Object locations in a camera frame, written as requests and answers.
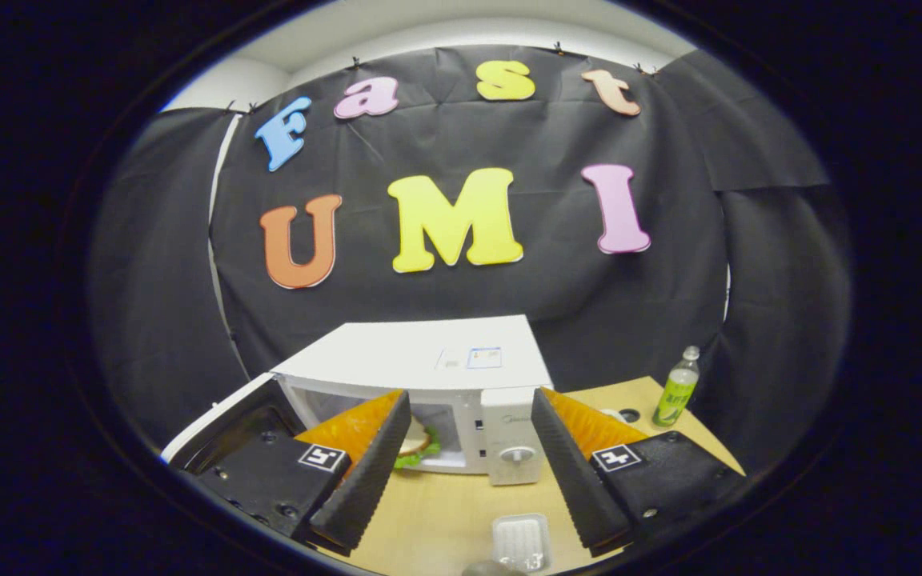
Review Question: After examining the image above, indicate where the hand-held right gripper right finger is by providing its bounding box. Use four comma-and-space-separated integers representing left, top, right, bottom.
531, 388, 746, 558

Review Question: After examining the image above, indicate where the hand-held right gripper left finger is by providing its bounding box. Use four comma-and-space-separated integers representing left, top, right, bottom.
181, 390, 412, 557

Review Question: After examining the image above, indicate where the sandwich with lettuce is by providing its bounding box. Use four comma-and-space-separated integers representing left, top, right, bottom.
394, 416, 443, 470

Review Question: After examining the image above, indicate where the white plastic tray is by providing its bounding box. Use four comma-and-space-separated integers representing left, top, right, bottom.
491, 513, 552, 574

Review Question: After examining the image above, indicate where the white microwave oven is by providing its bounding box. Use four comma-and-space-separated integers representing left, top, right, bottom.
161, 314, 554, 487

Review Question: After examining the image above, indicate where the green label drink bottle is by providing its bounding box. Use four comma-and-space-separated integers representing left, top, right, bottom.
651, 346, 701, 429

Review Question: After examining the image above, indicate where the black backdrop cloth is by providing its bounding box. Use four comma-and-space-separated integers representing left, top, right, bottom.
89, 44, 854, 473

